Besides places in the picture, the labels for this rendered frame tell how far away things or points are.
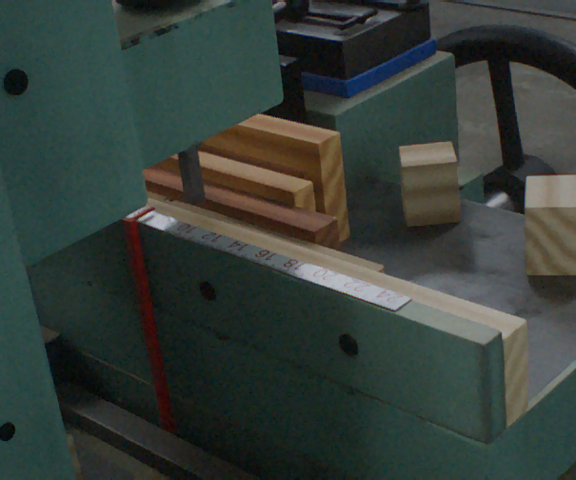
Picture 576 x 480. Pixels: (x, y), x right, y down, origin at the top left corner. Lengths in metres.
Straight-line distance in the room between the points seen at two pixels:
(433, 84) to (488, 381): 0.36
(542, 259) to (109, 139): 0.26
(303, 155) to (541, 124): 2.58
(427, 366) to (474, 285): 0.13
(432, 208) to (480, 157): 2.34
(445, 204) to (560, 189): 0.09
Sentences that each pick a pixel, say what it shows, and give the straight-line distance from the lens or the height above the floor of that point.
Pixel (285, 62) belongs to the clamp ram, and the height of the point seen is 1.00.
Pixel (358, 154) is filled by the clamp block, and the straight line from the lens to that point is 0.79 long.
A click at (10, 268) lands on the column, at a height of 1.03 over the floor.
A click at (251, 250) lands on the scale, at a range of 0.61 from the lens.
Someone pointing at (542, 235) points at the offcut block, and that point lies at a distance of 0.67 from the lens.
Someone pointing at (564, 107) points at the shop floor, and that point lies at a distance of 3.38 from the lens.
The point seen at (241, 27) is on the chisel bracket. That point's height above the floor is 1.05.
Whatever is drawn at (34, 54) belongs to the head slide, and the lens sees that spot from 0.52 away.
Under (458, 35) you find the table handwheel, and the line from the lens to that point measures 0.95.
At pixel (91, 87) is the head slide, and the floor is 1.07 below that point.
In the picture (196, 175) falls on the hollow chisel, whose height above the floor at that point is 0.97.
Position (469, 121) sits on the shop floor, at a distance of 3.31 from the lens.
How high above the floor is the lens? 1.24
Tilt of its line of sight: 27 degrees down
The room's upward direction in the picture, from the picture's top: 7 degrees counter-clockwise
